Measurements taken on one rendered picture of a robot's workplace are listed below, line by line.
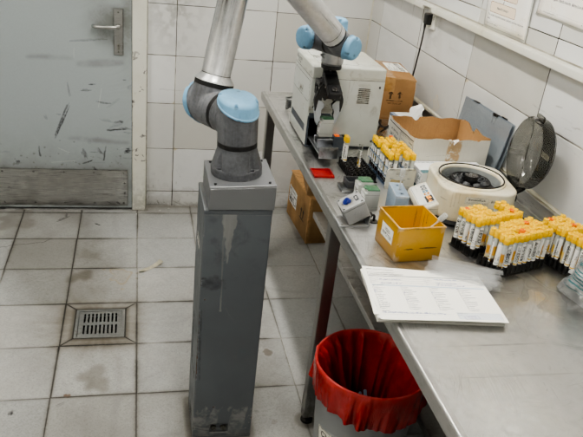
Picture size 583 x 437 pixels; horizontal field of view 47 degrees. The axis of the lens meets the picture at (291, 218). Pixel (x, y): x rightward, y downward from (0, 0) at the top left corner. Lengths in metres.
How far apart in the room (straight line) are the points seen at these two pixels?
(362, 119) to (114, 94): 1.59
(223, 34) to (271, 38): 1.75
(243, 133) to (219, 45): 0.26
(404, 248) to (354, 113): 0.85
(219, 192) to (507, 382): 0.92
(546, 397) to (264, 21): 2.69
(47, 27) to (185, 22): 0.67
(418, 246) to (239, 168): 0.55
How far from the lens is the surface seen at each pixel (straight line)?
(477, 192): 1.98
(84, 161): 3.78
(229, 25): 1.94
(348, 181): 2.10
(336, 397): 2.01
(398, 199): 1.89
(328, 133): 2.34
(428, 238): 1.75
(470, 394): 1.37
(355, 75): 2.42
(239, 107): 1.84
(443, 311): 1.56
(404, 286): 1.62
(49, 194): 3.87
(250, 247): 1.97
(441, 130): 2.55
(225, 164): 1.90
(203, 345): 2.15
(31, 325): 2.97
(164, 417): 2.49
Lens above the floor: 1.70
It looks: 26 degrees down
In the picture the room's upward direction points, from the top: 7 degrees clockwise
